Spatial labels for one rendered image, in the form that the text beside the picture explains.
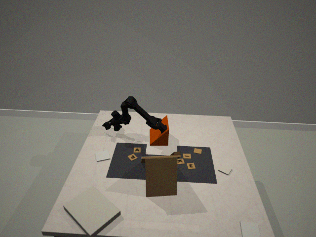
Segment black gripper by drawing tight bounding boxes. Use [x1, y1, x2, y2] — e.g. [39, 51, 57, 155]
[102, 118, 118, 130]

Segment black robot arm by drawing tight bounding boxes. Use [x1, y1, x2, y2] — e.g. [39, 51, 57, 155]
[111, 96, 167, 134]

